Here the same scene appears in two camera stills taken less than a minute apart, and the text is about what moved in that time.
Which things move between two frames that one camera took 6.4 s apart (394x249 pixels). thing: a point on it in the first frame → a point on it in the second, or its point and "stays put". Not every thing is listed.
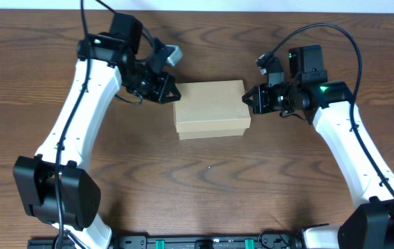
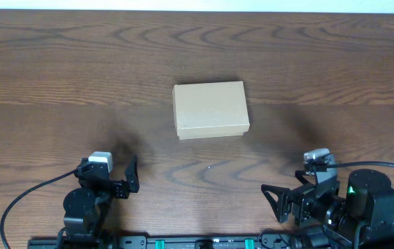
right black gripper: [262, 99] → [294, 202]
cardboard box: [211, 109] stays put
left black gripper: [160, 87] → [112, 188]
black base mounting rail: [185, 241] stays put
